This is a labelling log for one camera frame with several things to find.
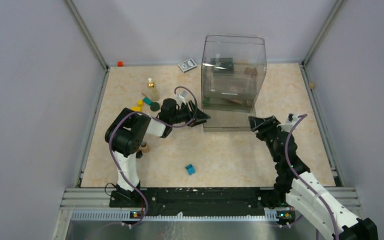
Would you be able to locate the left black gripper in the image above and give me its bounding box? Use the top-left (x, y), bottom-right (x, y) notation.
top-left (169, 99), bottom-right (210, 127)

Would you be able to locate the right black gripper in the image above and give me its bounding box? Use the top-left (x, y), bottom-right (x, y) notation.
top-left (248, 115), bottom-right (286, 163)

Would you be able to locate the clear pump bottle gold collar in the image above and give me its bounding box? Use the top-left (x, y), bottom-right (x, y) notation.
top-left (148, 78), bottom-right (160, 102)

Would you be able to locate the blue toy brick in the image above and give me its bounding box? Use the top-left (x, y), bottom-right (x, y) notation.
top-left (185, 164), bottom-right (196, 176)

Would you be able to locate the clear acrylic makeup organizer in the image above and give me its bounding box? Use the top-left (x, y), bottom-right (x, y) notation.
top-left (201, 33), bottom-right (267, 132)

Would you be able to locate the foundation bottle black cap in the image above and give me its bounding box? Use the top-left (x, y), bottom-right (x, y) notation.
top-left (140, 141), bottom-right (150, 153)

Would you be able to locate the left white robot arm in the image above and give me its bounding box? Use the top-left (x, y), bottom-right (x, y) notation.
top-left (104, 98), bottom-right (211, 208)

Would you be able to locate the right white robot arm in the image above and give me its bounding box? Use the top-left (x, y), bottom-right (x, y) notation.
top-left (248, 113), bottom-right (379, 240)

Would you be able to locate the dark green round disc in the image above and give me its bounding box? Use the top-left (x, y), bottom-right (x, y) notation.
top-left (150, 102), bottom-right (161, 112)

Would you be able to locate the playing card box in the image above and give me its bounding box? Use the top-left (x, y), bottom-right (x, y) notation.
top-left (178, 58), bottom-right (197, 73)

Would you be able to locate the teal block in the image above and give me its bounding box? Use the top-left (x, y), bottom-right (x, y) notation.
top-left (142, 97), bottom-right (153, 106)

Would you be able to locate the yellow block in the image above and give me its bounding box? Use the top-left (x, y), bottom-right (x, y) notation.
top-left (130, 106), bottom-right (142, 112)
top-left (137, 100), bottom-right (144, 107)

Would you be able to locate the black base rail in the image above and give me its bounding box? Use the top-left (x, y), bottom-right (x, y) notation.
top-left (109, 187), bottom-right (281, 217)

